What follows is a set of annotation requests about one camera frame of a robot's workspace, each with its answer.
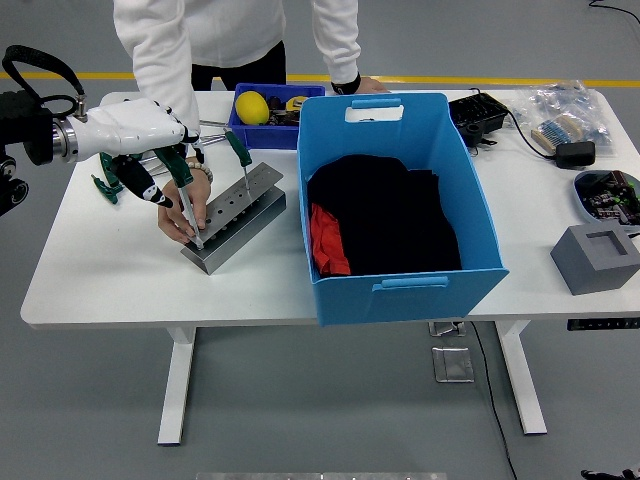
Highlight person's right hand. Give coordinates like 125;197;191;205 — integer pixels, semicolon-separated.
157;169;214;246

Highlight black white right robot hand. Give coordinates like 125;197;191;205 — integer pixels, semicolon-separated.
580;467;640;480

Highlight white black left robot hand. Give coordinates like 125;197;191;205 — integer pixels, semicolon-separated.
73;97;207;210

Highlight person's left hand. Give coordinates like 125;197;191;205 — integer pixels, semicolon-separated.
352;75;390;95

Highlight large green T-handle wrench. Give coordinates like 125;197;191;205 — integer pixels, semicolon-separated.
152;144;206;251

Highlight grey metal tool rack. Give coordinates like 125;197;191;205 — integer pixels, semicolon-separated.
178;162;289;276

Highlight small green T-handle wrench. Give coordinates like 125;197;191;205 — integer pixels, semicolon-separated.
223;129;254;195

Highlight large blue folding box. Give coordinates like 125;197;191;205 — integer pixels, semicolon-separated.
296;92;510;329

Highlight black wristband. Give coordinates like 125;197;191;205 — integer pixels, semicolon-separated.
329;72;362;96

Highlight dark small parts pile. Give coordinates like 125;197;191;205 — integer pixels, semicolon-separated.
266;94;302;127

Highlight black plastic tray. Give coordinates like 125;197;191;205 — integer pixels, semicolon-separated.
448;92;511;137

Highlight black cylinder part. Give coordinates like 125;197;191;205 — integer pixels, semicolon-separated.
459;122;485;149

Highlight small blue plastic bin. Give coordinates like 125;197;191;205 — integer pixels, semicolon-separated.
227;82;327;151

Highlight white table leg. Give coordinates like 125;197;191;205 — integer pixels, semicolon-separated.
157;327;197;447
494;320;549;436

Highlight black cloth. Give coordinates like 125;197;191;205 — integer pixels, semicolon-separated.
305;154;464;278

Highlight person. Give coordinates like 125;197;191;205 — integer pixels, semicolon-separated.
112;0;390;246

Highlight black table control panel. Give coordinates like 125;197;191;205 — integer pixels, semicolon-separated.
566;317;640;332

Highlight red cloth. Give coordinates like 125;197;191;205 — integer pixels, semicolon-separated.
309;202;352;279

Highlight clear plastic parts bag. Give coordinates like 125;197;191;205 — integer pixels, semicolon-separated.
509;80;615;156

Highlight large metal floor plate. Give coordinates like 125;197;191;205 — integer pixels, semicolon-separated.
430;345;475;385

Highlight beige resistor tape roll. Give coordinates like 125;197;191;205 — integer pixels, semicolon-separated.
530;113;585;155

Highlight grey block with recess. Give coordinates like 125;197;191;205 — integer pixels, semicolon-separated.
550;224;640;297

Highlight black power adapter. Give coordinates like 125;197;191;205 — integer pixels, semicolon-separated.
555;141;597;170

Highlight small metal floor plate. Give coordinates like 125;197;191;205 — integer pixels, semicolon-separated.
428;321;467;337

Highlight light blue dish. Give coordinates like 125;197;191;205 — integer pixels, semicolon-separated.
572;169;640;227

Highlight electronic components pile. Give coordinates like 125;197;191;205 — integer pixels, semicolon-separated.
582;170;640;225

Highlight bead bracelet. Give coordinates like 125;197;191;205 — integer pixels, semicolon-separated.
183;157;215;184

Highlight black floor cable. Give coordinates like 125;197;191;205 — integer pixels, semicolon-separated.
469;322;519;480

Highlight black adapter cable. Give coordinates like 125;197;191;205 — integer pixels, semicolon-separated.
469;87;560;162

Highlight thin black cable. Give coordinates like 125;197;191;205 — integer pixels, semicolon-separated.
587;0;640;25

